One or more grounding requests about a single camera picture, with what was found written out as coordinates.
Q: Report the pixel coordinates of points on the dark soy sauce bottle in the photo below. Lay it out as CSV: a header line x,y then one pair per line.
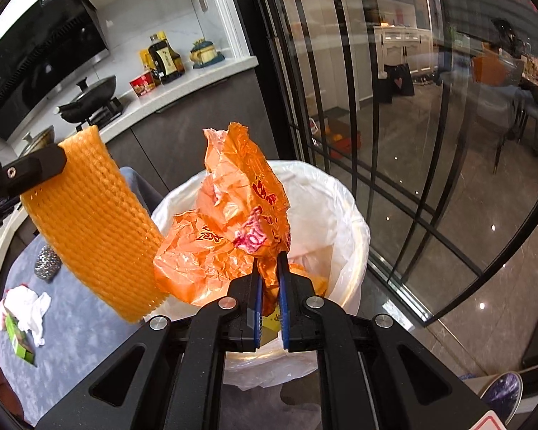
x,y
165,60

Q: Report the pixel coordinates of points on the white tissue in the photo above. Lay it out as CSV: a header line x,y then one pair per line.
x,y
29,309

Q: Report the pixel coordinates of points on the black-framed glass sliding door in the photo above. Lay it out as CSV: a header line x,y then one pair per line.
x,y
385,165

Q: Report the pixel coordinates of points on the orange foam net sleeve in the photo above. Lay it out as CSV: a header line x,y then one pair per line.
x,y
89,233

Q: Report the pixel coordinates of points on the kitchen counter with dark cabinets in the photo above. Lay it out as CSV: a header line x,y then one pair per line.
x,y
206,98

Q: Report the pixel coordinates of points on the yellow packet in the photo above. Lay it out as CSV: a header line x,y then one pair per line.
x,y
145,60

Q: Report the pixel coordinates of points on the black gas stove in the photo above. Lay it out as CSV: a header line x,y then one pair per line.
x,y
105,114

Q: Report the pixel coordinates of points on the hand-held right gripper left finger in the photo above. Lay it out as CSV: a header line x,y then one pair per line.
x,y
256,304

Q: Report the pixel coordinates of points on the trash bin with white liner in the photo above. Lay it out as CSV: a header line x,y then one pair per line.
x,y
340,233

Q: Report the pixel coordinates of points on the orange plastic bag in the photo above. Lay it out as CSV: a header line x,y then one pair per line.
x,y
233,224

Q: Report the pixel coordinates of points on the blue patterned slipper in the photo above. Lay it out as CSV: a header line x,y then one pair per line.
x,y
502,389

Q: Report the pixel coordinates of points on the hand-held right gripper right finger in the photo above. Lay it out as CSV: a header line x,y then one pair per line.
x,y
283,309

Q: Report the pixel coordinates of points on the dining chair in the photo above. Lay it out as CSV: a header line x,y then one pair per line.
x,y
515,125

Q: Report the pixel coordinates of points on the black range hood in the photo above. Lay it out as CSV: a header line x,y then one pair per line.
x,y
36,53

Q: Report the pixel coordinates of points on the box of oranges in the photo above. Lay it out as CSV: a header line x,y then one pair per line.
x,y
336,136

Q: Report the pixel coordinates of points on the steel wool scrubber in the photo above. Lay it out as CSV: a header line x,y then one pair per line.
x,y
48,263

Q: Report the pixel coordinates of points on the blue velvet tablecloth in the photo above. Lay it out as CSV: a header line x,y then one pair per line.
x,y
80,358

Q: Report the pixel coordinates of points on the black bag with heart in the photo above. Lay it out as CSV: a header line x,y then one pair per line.
x,y
397,83

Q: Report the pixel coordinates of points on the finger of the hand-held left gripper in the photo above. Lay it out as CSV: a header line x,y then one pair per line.
x,y
0,215
36,165

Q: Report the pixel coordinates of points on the red instant noodle cup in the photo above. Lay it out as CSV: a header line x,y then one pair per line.
x,y
141,85

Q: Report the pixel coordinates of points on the black wok with lid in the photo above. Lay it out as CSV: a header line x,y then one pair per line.
x,y
92,96

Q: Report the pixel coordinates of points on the small green carton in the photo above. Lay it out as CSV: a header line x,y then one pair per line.
x,y
20,342

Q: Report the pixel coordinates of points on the white cabinet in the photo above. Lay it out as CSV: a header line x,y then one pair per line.
x,y
399,45

